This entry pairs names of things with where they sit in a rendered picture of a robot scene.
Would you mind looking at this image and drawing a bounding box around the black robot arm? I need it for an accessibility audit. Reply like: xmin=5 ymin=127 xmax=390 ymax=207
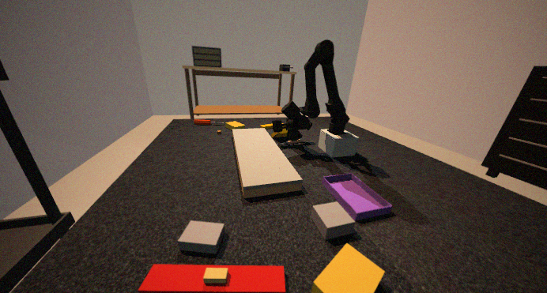
xmin=281 ymin=40 xmax=350 ymax=141

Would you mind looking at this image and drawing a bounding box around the purple shallow tray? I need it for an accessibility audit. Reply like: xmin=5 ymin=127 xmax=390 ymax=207
xmin=322 ymin=173 xmax=393 ymax=221

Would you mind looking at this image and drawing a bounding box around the red flat bar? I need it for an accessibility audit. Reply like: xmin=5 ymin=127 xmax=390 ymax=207
xmin=138 ymin=264 xmax=285 ymax=293

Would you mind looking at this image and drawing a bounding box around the beige rectangular block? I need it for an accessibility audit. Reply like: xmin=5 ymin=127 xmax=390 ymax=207
xmin=311 ymin=202 xmax=356 ymax=239

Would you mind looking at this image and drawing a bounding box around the beige flat square block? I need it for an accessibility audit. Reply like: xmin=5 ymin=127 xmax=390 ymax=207
xmin=178 ymin=221 xmax=224 ymax=254

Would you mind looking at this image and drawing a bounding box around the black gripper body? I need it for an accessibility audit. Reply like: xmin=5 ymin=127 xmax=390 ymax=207
xmin=272 ymin=118 xmax=306 ymax=132

